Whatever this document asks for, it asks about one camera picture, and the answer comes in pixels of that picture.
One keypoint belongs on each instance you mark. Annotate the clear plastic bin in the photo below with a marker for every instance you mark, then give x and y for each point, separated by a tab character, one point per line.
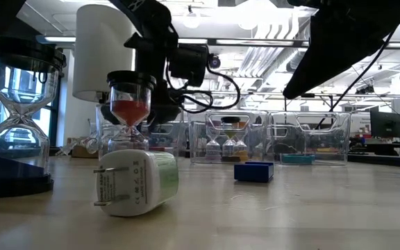
175	139
200	139
325	146

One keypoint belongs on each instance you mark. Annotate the white cylindrical table lamp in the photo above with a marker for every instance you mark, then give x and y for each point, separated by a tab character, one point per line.
96	52

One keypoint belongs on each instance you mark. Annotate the black ceiling light rail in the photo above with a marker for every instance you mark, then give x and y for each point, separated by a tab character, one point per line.
212	42

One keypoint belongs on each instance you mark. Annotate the black office desk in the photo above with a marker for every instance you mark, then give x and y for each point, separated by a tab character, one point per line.
387	159

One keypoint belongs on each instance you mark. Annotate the green wall charger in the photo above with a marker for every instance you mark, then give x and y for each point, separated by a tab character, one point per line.
134	184

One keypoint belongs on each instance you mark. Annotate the black hourglass red sand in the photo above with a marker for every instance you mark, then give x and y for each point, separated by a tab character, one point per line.
130	80

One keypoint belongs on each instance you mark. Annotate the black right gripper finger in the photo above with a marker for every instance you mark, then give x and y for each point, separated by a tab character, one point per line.
332	45

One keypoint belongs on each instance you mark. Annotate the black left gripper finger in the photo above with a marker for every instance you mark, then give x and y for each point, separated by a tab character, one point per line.
109	112
165	116

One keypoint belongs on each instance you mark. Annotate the black computer monitor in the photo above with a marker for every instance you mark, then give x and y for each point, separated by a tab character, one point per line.
385	124

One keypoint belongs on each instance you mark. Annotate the round black ceiling camera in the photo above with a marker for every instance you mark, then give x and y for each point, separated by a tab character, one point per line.
215	62

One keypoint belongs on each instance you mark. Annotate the blue digital timer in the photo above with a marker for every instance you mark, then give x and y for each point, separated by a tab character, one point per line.
253	173

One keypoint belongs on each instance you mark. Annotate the black hourglass blue sand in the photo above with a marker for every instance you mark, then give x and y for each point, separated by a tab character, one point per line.
16	52

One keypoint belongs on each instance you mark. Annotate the black hourglass yellow sand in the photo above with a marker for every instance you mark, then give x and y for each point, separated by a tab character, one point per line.
230	120

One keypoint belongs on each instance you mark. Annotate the teal digital timer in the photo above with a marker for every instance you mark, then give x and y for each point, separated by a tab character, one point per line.
297	159

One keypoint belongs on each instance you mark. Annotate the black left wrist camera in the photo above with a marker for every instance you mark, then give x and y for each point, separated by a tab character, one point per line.
188	66

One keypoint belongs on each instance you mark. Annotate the purple hourglass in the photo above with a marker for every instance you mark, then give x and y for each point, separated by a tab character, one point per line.
213	151

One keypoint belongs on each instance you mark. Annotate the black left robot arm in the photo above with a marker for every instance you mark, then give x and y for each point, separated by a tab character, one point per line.
141	14

